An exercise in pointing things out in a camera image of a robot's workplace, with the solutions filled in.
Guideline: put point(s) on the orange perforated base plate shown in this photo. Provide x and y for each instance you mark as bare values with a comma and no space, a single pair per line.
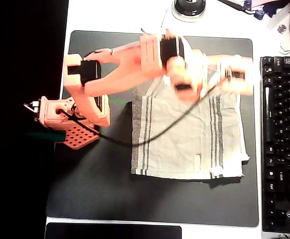
78,139

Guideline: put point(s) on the orange gripper camera mount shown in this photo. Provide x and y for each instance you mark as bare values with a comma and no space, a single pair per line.
236,75

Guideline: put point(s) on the green table clamp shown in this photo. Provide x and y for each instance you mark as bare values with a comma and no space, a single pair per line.
45,136

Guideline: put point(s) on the black round cup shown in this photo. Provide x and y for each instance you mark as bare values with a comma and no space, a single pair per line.
188,7

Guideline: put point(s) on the black keyboard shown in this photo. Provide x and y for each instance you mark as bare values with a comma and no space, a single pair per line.
284,149

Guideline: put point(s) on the small blue plastic piece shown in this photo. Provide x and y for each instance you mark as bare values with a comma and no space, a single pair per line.
259,14

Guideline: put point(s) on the white striped towel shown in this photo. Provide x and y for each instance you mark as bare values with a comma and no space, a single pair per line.
179,139

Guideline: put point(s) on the dark blue plastic object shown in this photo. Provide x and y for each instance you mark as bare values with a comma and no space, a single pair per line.
271,10

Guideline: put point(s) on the white paper strip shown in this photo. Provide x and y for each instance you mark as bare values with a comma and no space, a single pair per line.
277,18

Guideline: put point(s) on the small metal trinket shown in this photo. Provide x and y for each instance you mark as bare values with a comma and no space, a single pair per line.
282,28

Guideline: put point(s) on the black desk mat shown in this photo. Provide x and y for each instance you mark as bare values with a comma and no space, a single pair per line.
97,186

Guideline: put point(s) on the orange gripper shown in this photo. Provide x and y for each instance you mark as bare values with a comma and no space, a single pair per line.
237,75

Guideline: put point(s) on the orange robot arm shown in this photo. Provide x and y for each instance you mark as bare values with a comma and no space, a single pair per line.
125,67

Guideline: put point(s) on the black rectangular pad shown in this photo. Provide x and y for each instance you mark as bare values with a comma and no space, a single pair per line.
110,231

